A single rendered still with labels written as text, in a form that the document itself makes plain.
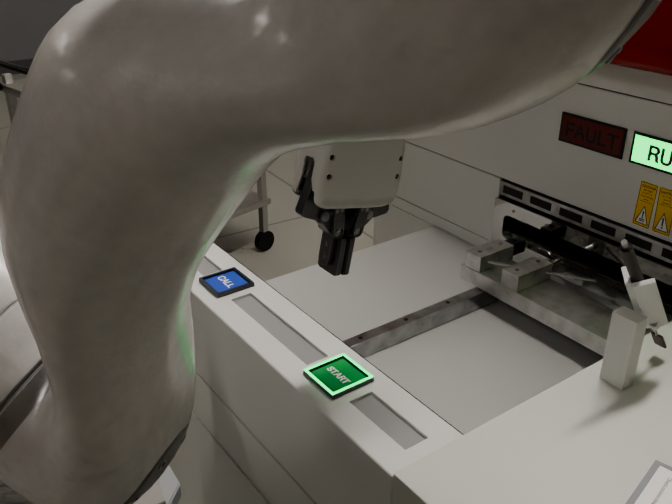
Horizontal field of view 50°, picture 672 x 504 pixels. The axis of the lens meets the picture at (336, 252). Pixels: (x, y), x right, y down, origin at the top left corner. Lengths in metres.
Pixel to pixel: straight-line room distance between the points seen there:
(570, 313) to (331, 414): 0.49
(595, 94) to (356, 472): 0.71
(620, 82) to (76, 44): 0.97
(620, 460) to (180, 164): 0.57
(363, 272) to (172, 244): 1.02
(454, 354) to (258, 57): 0.91
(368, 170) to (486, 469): 0.30
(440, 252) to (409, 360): 0.37
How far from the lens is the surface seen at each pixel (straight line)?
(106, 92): 0.26
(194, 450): 1.19
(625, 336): 0.80
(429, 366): 1.07
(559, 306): 1.13
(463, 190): 1.41
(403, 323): 1.10
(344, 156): 0.65
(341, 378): 0.79
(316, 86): 0.21
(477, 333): 1.15
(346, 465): 0.75
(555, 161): 1.25
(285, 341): 0.87
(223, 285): 0.98
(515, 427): 0.75
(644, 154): 1.15
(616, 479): 0.72
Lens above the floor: 1.44
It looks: 27 degrees down
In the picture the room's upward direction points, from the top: straight up
